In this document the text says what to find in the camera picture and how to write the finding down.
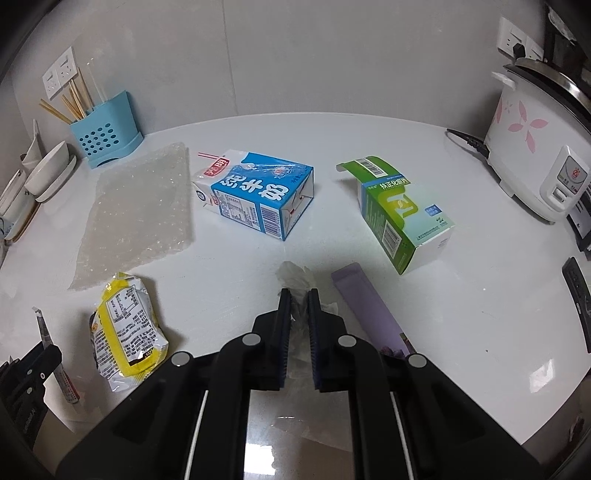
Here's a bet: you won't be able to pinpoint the yellow snack wrapper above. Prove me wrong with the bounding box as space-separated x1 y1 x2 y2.
89 272 169 392

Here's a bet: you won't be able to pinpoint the blue white milk carton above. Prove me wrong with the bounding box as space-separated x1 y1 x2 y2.
192 150 315 241

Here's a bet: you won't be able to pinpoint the white rice cooker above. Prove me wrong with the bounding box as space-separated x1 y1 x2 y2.
484 58 590 223

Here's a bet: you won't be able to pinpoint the white microwave oven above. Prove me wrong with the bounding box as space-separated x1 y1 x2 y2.
567 188 591 252

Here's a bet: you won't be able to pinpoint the white tissue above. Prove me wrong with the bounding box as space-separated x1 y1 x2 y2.
276 261 342 399

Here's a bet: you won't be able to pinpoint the green white medicine box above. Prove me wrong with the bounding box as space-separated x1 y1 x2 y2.
337 155 455 275

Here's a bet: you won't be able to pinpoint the small white ointment tube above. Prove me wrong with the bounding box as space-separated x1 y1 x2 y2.
32 306 80 405

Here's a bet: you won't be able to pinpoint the wall socket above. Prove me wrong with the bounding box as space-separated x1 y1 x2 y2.
42 47 78 100
496 17 544 61

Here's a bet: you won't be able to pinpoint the clear plastic zip bag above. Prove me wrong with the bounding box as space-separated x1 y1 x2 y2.
247 389 353 452

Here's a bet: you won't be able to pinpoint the rice cooker power cable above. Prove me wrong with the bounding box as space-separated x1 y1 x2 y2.
445 127 492 160

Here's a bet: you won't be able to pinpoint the stacked white bowls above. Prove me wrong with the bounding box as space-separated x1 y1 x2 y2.
1 169 37 242

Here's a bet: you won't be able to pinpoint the purple sachet box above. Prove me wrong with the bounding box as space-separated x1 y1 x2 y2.
331 263 416 358

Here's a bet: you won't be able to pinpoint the black kitchen rack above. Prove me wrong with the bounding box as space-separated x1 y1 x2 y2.
543 0 591 95

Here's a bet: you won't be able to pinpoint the white bowl on plate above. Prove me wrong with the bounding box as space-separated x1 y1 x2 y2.
24 141 77 203

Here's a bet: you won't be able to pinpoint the left wall socket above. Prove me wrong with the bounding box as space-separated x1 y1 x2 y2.
42 47 78 100

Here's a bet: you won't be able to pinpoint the bubble wrap sheet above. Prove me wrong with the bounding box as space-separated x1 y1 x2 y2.
69 142 194 291

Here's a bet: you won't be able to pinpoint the right wall socket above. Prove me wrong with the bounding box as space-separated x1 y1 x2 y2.
496 17 544 61

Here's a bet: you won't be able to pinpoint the black remote control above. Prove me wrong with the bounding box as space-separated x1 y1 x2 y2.
562 257 591 353

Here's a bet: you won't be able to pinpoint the wooden chopsticks bundle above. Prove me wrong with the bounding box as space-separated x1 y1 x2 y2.
38 68 97 125

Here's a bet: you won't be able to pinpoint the blue chopstick holder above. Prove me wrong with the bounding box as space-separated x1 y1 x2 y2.
70 91 143 169

